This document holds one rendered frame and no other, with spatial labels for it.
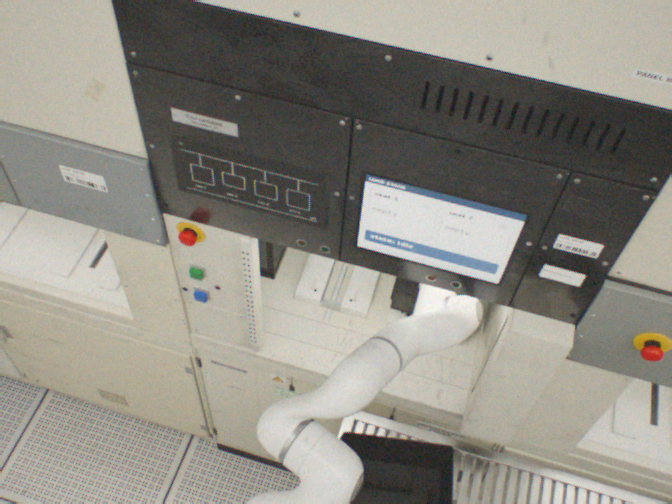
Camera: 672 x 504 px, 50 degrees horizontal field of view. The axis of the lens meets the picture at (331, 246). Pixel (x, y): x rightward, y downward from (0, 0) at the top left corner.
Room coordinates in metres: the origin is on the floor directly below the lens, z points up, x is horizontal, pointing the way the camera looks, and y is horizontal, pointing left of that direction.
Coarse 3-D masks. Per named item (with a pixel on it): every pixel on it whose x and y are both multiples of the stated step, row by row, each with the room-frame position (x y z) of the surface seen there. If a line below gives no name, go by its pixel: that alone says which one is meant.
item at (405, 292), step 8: (400, 280) 1.01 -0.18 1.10; (408, 280) 1.00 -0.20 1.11; (400, 288) 1.01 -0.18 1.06; (408, 288) 1.00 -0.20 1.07; (416, 288) 1.00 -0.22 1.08; (392, 296) 1.01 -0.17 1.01; (400, 296) 1.01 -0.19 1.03; (408, 296) 1.00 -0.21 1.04; (416, 296) 1.00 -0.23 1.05; (392, 304) 1.01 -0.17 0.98; (400, 304) 1.00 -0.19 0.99; (408, 304) 1.00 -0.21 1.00; (408, 312) 1.00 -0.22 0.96
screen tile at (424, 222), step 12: (372, 192) 0.83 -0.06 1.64; (384, 192) 0.82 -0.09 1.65; (384, 204) 0.82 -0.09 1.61; (396, 204) 0.82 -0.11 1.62; (408, 204) 0.81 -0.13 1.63; (420, 204) 0.81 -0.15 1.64; (372, 216) 0.83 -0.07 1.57; (384, 216) 0.82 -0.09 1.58; (420, 216) 0.81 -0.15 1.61; (432, 216) 0.80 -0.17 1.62; (384, 228) 0.82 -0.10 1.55; (396, 228) 0.82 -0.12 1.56; (408, 228) 0.81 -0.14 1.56; (420, 228) 0.81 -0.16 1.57; (432, 228) 0.80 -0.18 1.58
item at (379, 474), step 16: (352, 432) 0.66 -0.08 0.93; (352, 448) 0.66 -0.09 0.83; (368, 448) 0.66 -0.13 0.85; (384, 448) 0.66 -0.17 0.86; (400, 448) 0.66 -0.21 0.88; (416, 448) 0.65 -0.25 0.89; (432, 448) 0.65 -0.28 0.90; (448, 448) 0.65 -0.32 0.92; (368, 464) 0.65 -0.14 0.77; (384, 464) 0.65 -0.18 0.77; (400, 464) 0.65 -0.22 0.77; (416, 464) 0.65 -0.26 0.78; (432, 464) 0.65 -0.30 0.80; (448, 464) 0.62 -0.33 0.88; (368, 480) 0.61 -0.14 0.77; (384, 480) 0.61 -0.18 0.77; (400, 480) 0.61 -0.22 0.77; (416, 480) 0.61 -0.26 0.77; (432, 480) 0.62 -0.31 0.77; (448, 480) 0.58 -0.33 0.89; (368, 496) 0.56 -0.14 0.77; (384, 496) 0.57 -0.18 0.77; (400, 496) 0.57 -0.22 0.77; (416, 496) 0.57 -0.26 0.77; (432, 496) 0.57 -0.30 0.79; (448, 496) 0.54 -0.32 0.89
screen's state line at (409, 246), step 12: (372, 240) 0.83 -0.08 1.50; (384, 240) 0.82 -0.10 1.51; (396, 240) 0.82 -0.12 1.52; (408, 240) 0.81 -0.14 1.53; (420, 252) 0.81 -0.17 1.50; (432, 252) 0.80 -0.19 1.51; (444, 252) 0.80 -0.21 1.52; (468, 264) 0.78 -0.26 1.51; (480, 264) 0.78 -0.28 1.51; (492, 264) 0.77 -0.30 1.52
